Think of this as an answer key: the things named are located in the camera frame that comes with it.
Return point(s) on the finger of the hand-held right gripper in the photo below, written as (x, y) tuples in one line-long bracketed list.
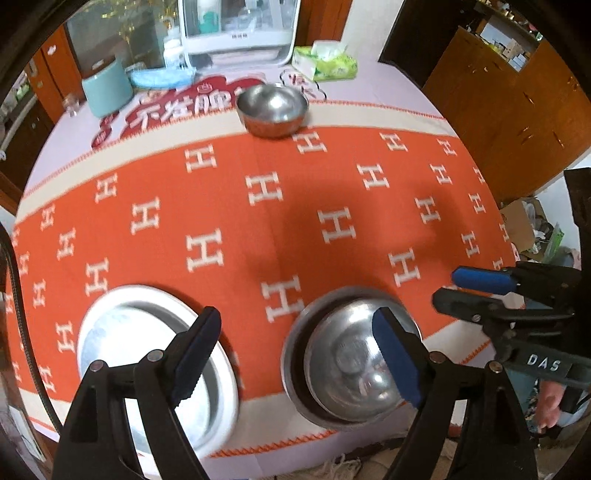
[(461, 304), (480, 279)]

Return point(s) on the white plastic bottle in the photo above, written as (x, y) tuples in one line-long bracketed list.
[(173, 55)]

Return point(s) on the white floral plate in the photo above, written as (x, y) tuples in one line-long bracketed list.
[(120, 337)]

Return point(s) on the orange patterned blanket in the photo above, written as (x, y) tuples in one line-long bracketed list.
[(277, 207)]

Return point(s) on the teal round container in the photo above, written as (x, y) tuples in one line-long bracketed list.
[(108, 87)]

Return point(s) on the large steel bowl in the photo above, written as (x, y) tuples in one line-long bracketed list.
[(292, 350)]

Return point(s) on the wooden cabinet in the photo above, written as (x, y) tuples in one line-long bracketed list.
[(55, 78), (508, 115)]

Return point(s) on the stack of blue face masks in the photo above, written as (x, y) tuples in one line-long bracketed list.
[(161, 78)]

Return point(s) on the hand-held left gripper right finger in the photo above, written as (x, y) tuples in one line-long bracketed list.
[(397, 355)]

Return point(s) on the person's right hand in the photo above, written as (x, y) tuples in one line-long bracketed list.
[(551, 404)]

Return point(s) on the clear glass cup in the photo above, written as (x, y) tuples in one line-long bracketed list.
[(71, 105)]

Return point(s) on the red printed mat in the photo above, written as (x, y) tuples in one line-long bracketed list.
[(152, 115)]

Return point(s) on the white countertop appliance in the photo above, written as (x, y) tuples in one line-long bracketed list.
[(235, 32)]

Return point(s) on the orange H-pattern tablecloth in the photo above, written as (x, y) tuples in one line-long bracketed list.
[(392, 87)]

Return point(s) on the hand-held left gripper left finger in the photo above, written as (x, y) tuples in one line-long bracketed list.
[(196, 355)]

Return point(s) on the green tissue pack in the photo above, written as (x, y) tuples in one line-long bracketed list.
[(328, 62)]

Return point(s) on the cardboard box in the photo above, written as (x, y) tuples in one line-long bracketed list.
[(515, 226)]

